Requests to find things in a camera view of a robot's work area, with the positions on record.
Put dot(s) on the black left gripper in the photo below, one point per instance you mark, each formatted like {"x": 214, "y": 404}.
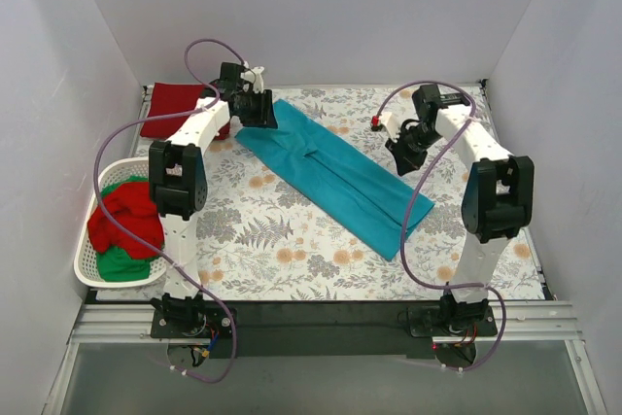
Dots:
{"x": 259, "y": 111}

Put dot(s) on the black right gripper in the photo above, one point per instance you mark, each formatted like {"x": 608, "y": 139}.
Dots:
{"x": 405, "y": 151}

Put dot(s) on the teal t shirt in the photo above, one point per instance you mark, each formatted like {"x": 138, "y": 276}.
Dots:
{"x": 359, "y": 194}

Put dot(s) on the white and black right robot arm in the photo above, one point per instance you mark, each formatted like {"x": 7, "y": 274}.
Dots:
{"x": 497, "y": 204}

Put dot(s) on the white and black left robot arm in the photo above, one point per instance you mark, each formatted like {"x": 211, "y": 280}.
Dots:
{"x": 178, "y": 183}

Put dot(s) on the folded red t shirt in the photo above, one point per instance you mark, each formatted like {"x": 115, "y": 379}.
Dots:
{"x": 169, "y": 99}

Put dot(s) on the crumpled green t shirt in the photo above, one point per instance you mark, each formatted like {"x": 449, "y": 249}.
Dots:
{"x": 116, "y": 266}

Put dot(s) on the white plastic laundry basket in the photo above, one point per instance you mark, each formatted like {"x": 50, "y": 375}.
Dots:
{"x": 85, "y": 258}

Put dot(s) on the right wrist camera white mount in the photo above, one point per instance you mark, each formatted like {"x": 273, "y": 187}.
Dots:
{"x": 388, "y": 123}

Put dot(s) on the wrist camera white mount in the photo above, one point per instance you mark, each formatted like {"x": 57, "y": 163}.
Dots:
{"x": 252, "y": 79}
{"x": 388, "y": 123}

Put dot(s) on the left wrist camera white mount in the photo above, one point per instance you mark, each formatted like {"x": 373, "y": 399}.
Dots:
{"x": 252, "y": 79}

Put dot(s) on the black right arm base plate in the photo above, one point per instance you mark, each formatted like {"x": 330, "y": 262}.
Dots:
{"x": 446, "y": 318}

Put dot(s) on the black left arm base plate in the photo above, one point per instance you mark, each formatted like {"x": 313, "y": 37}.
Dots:
{"x": 191, "y": 317}

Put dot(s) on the aluminium frame rail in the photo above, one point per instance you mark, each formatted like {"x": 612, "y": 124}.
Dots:
{"x": 328, "y": 358}

